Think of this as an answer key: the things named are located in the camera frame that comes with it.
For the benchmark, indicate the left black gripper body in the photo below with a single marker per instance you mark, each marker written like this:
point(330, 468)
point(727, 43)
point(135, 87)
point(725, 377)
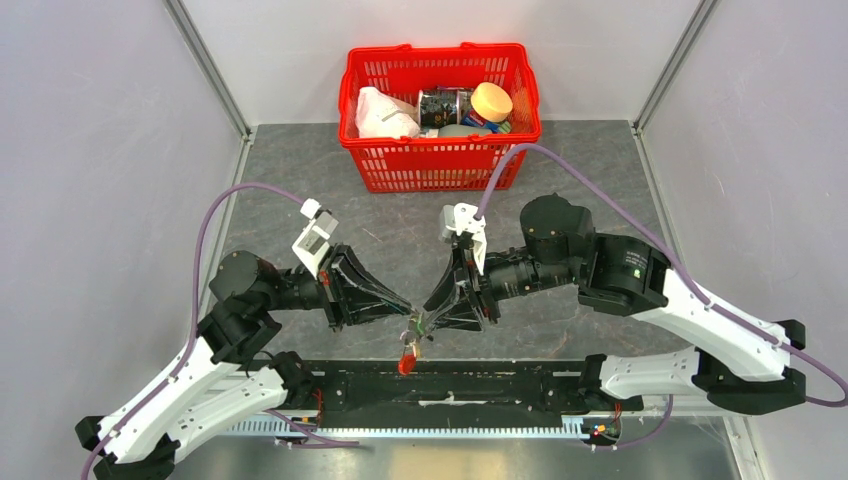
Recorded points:
point(329, 279)

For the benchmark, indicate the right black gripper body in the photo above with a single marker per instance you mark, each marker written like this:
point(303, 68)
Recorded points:
point(480, 285)

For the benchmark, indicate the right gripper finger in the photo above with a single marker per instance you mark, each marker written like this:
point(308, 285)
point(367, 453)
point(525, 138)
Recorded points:
point(464, 316)
point(449, 299)

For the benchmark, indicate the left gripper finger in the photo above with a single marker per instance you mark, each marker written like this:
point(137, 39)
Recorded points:
point(354, 271)
point(368, 302)

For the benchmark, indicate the keyring with red fob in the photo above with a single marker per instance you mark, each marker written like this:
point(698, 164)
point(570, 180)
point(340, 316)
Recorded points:
point(412, 348)

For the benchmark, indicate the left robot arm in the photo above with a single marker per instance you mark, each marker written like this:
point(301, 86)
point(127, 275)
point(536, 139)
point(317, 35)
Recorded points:
point(163, 423)

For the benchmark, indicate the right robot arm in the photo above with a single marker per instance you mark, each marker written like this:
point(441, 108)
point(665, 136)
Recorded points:
point(738, 362)

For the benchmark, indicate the red plastic shopping basket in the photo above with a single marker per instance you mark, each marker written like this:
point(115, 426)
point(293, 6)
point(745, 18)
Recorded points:
point(389, 165)

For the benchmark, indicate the white crumpled bag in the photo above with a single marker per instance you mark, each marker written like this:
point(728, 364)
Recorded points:
point(381, 116)

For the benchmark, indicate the grey round lid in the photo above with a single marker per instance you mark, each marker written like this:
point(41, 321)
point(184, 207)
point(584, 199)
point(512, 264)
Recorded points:
point(460, 130)

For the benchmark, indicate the blue snack packet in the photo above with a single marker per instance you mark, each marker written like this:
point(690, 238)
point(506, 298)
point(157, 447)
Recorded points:
point(474, 119)

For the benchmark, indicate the black printed can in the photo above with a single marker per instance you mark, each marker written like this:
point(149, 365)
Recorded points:
point(438, 108)

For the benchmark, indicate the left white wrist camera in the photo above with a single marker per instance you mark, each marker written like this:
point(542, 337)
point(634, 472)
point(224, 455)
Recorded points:
point(312, 245)

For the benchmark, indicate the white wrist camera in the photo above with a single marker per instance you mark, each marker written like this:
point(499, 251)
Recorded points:
point(312, 245)
point(464, 220)

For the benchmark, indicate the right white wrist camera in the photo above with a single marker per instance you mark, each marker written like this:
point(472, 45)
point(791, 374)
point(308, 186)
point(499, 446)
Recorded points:
point(464, 220)

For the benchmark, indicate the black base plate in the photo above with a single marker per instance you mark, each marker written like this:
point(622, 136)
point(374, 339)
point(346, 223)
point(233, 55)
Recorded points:
point(450, 393)

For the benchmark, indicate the slotted cable duct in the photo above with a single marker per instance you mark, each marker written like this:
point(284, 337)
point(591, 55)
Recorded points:
point(265, 425)

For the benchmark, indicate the left aluminium corner post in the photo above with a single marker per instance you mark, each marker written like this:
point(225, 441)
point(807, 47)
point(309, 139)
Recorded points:
point(202, 55)

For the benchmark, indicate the aluminium corner post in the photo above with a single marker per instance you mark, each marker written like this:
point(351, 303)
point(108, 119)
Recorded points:
point(691, 33)
point(202, 55)

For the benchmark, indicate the right aluminium corner post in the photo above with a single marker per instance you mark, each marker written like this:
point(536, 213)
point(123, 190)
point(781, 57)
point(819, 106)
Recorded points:
point(691, 33)

